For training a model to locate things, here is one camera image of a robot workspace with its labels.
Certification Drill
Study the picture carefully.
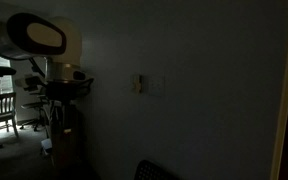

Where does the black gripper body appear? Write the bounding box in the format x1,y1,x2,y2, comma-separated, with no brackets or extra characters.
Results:
45,79,94,102

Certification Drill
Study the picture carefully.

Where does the dark wooden cabinet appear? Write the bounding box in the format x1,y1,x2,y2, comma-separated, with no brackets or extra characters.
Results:
47,101,86,169

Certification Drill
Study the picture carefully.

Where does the white paper sheet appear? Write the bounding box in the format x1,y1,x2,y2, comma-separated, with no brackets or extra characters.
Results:
40,137,54,156

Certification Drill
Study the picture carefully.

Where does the wooden slatted chair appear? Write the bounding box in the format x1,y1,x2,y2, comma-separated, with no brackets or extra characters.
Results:
0,92,20,139

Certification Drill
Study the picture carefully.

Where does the black perforated chair back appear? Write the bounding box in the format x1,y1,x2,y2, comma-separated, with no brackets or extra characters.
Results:
133,159,182,180

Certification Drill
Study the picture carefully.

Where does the light switch wall plate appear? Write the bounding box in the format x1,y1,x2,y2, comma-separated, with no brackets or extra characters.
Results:
131,73,167,98

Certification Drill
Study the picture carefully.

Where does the pale door frame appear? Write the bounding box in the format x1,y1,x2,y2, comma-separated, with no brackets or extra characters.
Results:
269,0,288,180

